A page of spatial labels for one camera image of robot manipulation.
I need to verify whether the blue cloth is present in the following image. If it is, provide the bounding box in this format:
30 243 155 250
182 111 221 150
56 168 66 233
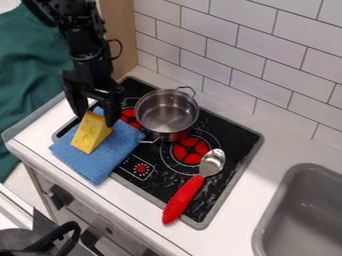
48 105 149 186

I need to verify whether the toy stove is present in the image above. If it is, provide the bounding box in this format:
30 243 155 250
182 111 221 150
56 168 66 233
50 75 266 231

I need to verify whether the toy sink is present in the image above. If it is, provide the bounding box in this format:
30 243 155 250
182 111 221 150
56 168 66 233
249 162 342 256

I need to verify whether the green cloth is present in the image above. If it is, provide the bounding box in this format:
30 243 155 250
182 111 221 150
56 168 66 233
0 3 78 184

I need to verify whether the red handled silver spoon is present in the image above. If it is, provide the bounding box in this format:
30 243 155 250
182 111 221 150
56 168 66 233
161 148 228 225

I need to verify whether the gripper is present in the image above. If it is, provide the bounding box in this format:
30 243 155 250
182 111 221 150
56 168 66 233
60 53 127 128

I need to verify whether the yellow toy cheese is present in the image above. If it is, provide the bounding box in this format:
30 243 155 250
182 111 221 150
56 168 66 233
69 110 115 155

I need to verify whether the silver pot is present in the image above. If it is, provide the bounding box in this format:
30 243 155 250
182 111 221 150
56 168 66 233
133 85 201 145

